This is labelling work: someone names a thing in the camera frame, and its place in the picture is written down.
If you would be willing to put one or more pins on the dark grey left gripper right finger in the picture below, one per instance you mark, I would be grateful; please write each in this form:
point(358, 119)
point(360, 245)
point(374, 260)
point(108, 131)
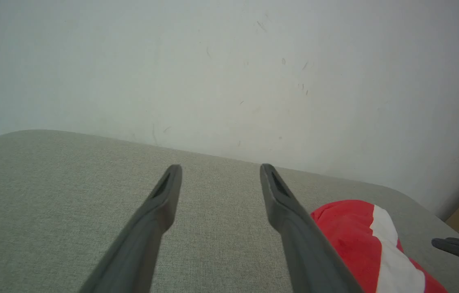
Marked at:
point(294, 232)

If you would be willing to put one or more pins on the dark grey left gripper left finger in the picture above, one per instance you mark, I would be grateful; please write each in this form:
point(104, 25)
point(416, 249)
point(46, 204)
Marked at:
point(148, 228)

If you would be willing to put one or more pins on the red and white garment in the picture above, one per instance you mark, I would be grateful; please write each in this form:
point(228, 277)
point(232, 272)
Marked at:
point(355, 240)

